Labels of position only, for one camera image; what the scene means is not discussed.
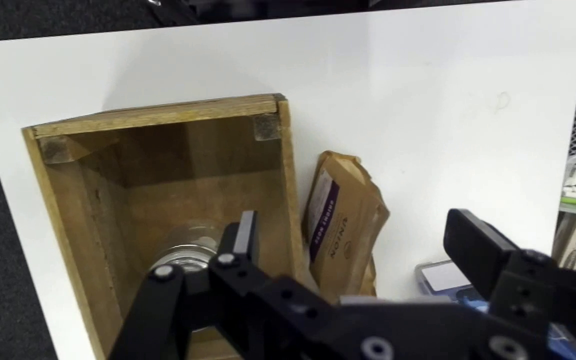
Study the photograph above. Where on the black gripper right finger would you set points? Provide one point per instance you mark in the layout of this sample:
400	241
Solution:
481	243

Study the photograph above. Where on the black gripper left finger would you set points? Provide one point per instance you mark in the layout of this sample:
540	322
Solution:
169	300

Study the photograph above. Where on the brown paper bag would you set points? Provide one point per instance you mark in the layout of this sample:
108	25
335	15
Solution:
339	220
379	220

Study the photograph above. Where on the blue white carton box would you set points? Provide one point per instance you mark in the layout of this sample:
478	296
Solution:
445	277

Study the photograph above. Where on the wooden slat box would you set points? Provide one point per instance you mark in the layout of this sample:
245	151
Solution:
161	193

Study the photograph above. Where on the objects inside crate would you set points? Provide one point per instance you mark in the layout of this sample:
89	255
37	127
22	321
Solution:
185	256

